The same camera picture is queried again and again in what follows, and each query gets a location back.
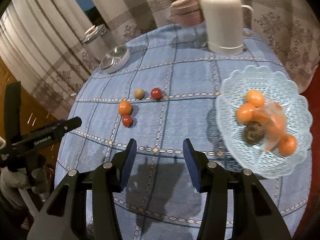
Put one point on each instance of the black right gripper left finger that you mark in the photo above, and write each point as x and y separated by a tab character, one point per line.
63	215

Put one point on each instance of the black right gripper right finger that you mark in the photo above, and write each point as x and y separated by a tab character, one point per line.
255	214

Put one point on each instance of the large orange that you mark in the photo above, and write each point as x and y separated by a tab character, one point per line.
287	145

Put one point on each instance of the dark brown wrinkled fruit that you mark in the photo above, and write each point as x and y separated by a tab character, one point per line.
253	133

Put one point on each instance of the plastic bag of orange pieces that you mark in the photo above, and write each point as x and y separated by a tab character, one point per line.
274	121

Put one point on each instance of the small mandarin orange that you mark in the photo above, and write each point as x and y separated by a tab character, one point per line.
244	114

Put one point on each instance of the red cherry tomato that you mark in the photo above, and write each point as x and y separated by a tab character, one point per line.
127	120
156	94

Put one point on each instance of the oval orange kumquat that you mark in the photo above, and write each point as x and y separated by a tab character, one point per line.
255	98

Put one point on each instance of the small greenish fruit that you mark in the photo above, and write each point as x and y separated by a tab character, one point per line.
139	94

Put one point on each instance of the gloved left hand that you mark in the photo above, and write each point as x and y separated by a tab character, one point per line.
36	180

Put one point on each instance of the red bed cover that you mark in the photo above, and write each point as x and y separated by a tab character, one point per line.
312	95

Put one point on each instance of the light blue lattice basket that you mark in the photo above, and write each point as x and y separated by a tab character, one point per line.
275	86

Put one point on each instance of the beige patterned curtain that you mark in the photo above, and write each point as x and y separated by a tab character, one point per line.
40	40

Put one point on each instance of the steel bowl white rim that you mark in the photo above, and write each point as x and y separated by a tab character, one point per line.
115	59

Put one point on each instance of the glass kettle with lid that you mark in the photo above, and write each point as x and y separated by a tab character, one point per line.
98	41

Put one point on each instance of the blue patterned tablecloth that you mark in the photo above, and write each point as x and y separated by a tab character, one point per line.
160	201

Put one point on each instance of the white thermos jug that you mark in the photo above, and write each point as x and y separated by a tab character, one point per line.
224	25

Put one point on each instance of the pink lidded glass jar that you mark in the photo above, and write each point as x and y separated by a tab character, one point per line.
187	13

